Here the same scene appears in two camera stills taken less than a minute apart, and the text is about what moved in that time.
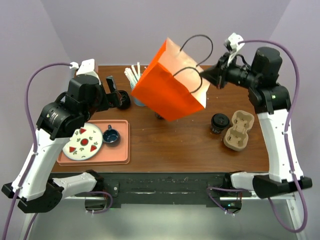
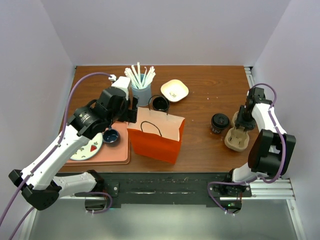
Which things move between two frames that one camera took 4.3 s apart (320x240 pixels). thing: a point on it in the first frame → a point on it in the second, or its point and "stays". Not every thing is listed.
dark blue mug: x=111 y=137 stays
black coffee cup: x=159 y=117 → x=160 y=103
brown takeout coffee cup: x=217 y=131 stays
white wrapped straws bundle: x=132 y=74 stays
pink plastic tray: x=108 y=154 stays
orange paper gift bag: x=173 y=85 → x=156 y=135
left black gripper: x=111 y=99 → x=129 y=115
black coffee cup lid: x=220 y=120 stays
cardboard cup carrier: x=236 y=138 stays
